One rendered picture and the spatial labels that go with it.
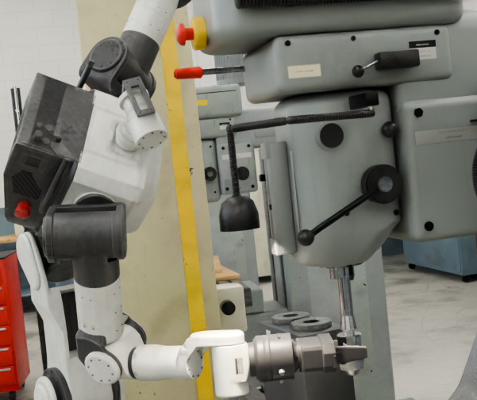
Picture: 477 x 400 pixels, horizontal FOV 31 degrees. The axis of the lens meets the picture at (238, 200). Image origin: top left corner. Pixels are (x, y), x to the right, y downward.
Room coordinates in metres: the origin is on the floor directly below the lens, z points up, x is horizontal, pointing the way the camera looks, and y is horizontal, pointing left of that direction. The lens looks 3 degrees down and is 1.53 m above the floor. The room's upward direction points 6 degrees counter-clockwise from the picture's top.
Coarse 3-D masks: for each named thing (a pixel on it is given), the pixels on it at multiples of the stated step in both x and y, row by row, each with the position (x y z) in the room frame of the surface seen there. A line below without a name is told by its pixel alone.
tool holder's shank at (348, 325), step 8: (344, 280) 1.60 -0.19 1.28; (344, 288) 1.60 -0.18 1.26; (344, 296) 1.60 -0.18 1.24; (344, 304) 1.60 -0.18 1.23; (344, 312) 1.60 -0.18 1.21; (352, 312) 1.60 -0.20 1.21; (344, 320) 1.60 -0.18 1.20; (352, 320) 1.60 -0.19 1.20; (344, 328) 1.60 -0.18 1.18; (352, 328) 1.60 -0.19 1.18
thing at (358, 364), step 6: (342, 342) 1.59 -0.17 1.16; (348, 342) 1.59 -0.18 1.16; (354, 342) 1.59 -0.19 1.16; (360, 342) 1.60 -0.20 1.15; (354, 360) 1.59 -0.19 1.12; (360, 360) 1.59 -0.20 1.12; (342, 366) 1.60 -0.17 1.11; (348, 366) 1.59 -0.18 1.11; (354, 366) 1.59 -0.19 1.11; (360, 366) 1.59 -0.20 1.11
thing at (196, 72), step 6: (240, 66) 1.67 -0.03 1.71; (174, 72) 1.64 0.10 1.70; (180, 72) 1.64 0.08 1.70; (186, 72) 1.64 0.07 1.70; (192, 72) 1.64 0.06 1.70; (198, 72) 1.64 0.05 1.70; (204, 72) 1.65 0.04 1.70; (210, 72) 1.66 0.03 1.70; (216, 72) 1.66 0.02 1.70; (222, 72) 1.66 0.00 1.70; (228, 72) 1.67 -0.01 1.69; (234, 72) 1.67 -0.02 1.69; (180, 78) 1.64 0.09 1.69; (186, 78) 1.65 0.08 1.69; (192, 78) 1.65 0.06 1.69; (198, 78) 1.65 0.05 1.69
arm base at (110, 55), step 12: (96, 48) 1.84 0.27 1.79; (108, 48) 1.82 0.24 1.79; (120, 48) 1.81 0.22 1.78; (84, 60) 1.84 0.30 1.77; (96, 60) 1.82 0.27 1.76; (108, 60) 1.81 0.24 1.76; (120, 60) 1.80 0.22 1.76; (96, 72) 1.81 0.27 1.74; (108, 72) 1.80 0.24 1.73; (120, 72) 1.80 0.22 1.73; (96, 84) 1.82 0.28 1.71; (108, 84) 1.79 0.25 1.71; (120, 84) 1.81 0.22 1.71
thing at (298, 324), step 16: (272, 320) 1.93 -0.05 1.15; (288, 320) 1.90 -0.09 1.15; (304, 320) 1.87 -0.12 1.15; (320, 320) 1.86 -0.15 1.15; (304, 336) 1.78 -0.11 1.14; (336, 336) 1.81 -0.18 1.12; (272, 384) 1.93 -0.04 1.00; (288, 384) 1.85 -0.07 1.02; (304, 384) 1.78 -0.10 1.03; (320, 384) 1.79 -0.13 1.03; (336, 384) 1.80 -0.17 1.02; (352, 384) 1.82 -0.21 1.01
